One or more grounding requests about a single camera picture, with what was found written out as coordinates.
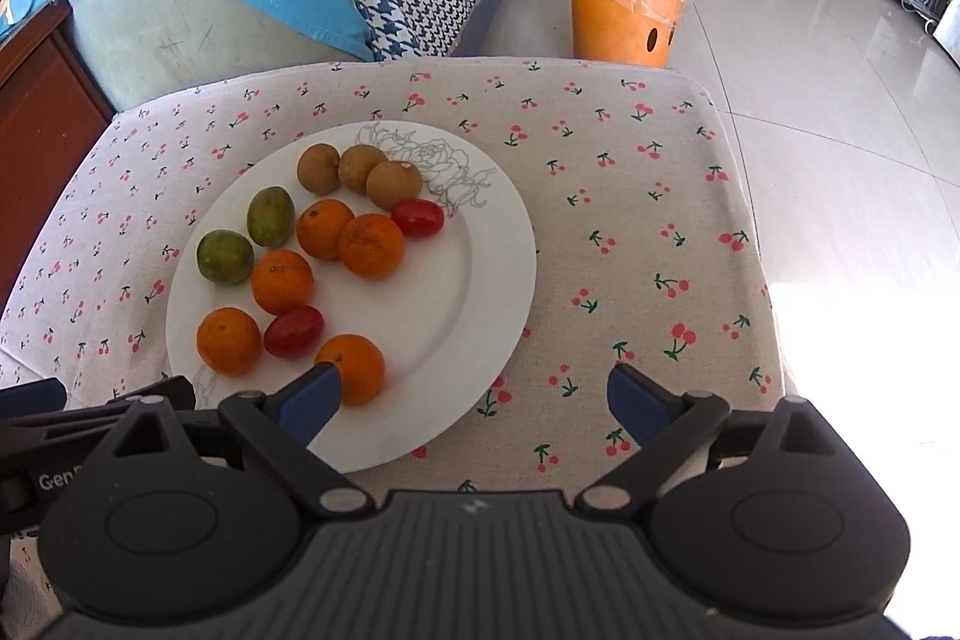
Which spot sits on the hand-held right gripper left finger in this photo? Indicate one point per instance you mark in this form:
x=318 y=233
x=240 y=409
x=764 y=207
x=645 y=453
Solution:
x=307 y=404

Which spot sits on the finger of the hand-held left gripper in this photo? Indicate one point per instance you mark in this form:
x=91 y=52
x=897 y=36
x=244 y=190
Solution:
x=30 y=396

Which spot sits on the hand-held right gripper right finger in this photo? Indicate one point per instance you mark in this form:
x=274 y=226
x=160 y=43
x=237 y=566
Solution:
x=637 y=400

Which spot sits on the small orange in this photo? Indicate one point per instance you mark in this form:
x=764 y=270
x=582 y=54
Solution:
x=351 y=364
x=282 y=281
x=229 y=340
x=325 y=229
x=371 y=245

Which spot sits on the red cherry tomato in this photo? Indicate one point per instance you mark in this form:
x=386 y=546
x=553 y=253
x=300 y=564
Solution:
x=294 y=331
x=417 y=217

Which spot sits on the green jujube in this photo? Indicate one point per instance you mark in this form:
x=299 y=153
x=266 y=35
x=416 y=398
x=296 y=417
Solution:
x=225 y=256
x=270 y=216

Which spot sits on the white plate with rose drawing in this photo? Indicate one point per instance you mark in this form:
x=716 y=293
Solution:
x=450 y=310

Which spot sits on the cherry print tablecloth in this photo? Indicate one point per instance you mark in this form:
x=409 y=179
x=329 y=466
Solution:
x=637 y=220

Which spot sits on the brown longan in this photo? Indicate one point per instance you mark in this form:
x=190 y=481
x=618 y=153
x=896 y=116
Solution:
x=319 y=170
x=394 y=184
x=362 y=166

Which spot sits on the brown wooden cabinet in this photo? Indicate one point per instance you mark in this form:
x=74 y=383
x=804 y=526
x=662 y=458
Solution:
x=45 y=123

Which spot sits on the pale green seat cushion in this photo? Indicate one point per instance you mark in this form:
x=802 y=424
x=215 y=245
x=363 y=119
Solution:
x=150 y=55

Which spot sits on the orange trash bin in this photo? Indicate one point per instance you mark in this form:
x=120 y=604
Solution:
x=615 y=25

